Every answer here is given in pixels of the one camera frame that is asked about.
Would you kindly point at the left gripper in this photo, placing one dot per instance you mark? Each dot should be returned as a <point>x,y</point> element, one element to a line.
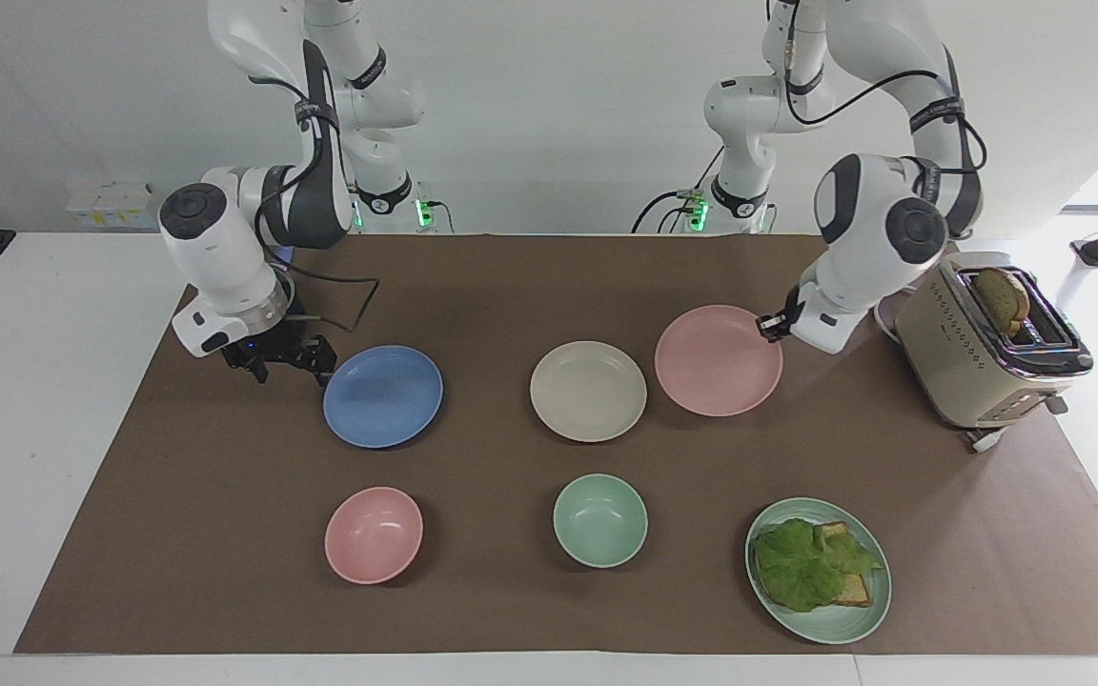
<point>794,307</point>

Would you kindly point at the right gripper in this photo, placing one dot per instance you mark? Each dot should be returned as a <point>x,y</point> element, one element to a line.
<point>268,345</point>

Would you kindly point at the pink plate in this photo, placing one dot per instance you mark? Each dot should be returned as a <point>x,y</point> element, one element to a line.
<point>716,364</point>

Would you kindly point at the blue plate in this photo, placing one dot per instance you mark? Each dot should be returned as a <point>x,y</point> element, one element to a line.
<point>383,397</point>

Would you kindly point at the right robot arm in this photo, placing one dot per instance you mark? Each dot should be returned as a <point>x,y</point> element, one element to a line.
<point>215,252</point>

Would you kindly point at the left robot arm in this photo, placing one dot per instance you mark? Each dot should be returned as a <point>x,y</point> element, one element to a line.
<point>878,238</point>

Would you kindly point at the pink bowl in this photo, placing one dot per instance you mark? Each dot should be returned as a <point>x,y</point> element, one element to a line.
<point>374,534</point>

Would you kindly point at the beige toaster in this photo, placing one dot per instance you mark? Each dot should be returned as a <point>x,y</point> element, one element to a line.
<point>959,372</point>

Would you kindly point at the beige plate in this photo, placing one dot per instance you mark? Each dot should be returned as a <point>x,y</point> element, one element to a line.
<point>588,392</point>

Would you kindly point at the bread slice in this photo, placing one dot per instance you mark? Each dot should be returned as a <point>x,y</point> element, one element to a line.
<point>1002,295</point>

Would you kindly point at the green lettuce leaf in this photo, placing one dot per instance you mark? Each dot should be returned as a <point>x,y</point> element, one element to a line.
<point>797,567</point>

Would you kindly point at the green bowl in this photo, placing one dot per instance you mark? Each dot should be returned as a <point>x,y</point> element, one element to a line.
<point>600,519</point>

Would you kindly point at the toast slice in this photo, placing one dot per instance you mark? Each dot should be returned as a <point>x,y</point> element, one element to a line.
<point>856,591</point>

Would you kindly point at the green plate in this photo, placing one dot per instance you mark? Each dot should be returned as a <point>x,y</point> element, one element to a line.
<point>835,624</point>

